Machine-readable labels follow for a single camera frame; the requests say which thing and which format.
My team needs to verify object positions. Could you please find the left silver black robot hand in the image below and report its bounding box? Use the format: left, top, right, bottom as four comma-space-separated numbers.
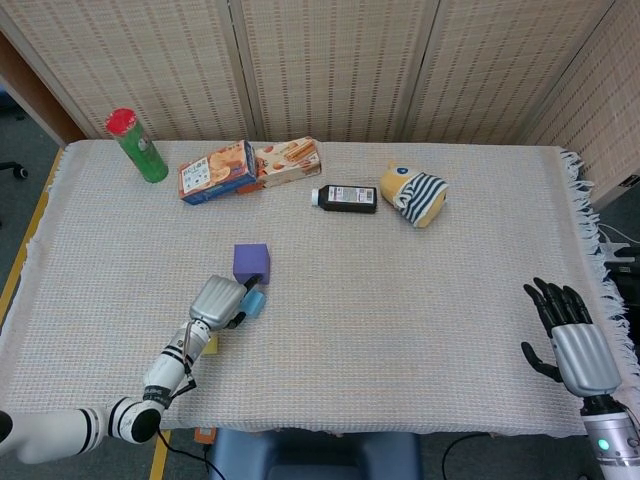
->
188, 273, 263, 331

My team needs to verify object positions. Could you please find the black bottle white cap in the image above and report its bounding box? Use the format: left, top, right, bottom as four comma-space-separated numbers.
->
310, 184, 379, 215

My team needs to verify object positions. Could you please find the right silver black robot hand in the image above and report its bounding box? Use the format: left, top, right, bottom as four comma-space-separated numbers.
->
520, 277, 623, 399

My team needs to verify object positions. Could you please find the black device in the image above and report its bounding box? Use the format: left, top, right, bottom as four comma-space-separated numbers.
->
612, 247, 640, 311

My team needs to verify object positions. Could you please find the white orange wafer box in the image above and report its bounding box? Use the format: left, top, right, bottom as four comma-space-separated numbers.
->
238, 136, 323, 195

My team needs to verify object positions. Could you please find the yellow plush toy striped cloth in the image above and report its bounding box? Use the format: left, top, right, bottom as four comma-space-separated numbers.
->
378, 160, 450, 230

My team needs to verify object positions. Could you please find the brown wooden cabinet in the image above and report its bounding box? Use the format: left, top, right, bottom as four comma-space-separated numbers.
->
0, 32, 89, 146

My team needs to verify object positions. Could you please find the light blue block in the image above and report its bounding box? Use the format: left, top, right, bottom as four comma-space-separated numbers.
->
239, 288, 267, 319

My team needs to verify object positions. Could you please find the white clamp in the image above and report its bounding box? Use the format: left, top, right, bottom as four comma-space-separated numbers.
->
599, 242, 632, 262

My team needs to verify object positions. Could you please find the blue cracker box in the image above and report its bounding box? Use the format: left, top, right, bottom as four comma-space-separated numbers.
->
177, 139, 258, 207

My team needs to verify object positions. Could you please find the large purple foam cube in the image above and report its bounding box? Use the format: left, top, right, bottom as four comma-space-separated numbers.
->
233, 243, 272, 286

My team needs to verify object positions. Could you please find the dark blue chair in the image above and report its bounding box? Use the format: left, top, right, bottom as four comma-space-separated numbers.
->
207, 429, 421, 480

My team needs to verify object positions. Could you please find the white woven tablecloth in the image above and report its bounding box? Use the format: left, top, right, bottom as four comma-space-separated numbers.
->
0, 139, 636, 439

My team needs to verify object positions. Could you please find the black floor cable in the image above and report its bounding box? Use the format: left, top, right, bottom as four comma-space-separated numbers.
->
157, 429, 221, 476
442, 432, 496, 480

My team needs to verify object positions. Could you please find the white cable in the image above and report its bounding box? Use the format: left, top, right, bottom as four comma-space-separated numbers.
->
597, 223, 640, 247

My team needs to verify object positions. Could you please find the woven folding screen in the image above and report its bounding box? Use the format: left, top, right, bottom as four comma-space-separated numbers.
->
0, 0, 640, 201

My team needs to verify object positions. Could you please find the green chip can red lid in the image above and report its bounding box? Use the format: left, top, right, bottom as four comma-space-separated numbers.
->
105, 107, 170, 184

